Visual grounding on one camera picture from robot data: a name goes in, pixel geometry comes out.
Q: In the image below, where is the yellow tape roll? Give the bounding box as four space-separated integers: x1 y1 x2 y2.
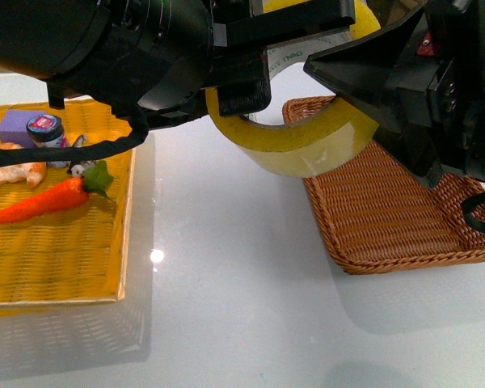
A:
205 0 382 179

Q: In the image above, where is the purple foam block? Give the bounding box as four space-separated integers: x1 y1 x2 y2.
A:
0 109 44 148

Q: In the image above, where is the brown wicker basket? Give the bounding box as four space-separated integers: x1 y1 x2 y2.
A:
281 95 485 276

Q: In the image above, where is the yellow wicker basket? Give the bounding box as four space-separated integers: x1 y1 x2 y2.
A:
0 99 134 316

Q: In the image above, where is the small penguin figurine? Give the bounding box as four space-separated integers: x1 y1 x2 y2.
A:
66 134 97 177

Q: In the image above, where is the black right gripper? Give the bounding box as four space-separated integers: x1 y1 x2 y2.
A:
304 1 485 188

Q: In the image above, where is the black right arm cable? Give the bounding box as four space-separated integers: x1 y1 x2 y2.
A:
460 190 485 245

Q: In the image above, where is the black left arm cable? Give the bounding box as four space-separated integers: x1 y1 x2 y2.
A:
0 115 150 171

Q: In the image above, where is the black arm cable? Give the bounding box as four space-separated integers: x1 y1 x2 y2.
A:
460 190 485 245
0 115 150 171

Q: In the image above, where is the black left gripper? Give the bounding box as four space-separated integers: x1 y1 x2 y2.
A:
138 1 356 120

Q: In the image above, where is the toy carrot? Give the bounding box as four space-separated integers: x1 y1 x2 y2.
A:
0 160 113 225

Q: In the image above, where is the toy croissant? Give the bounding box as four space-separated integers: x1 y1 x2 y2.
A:
0 162 47 188

